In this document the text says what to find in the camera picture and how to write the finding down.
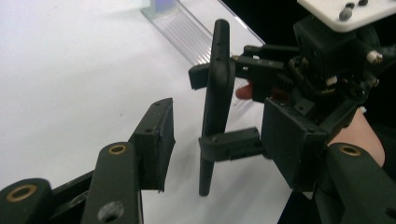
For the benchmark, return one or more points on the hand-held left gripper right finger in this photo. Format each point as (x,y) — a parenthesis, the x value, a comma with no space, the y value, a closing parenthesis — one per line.
(289,146)

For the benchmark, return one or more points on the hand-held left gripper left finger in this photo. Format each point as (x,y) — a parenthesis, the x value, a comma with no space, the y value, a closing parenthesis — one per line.
(155,146)

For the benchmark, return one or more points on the black phone case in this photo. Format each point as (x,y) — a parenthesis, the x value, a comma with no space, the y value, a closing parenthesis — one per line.
(218,93)

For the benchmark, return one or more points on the clear plastic tray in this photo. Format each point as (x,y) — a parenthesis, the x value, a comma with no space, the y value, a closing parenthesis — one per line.
(186,34)

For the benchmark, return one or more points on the white table board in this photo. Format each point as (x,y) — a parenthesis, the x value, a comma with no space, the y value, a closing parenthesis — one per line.
(77,62)

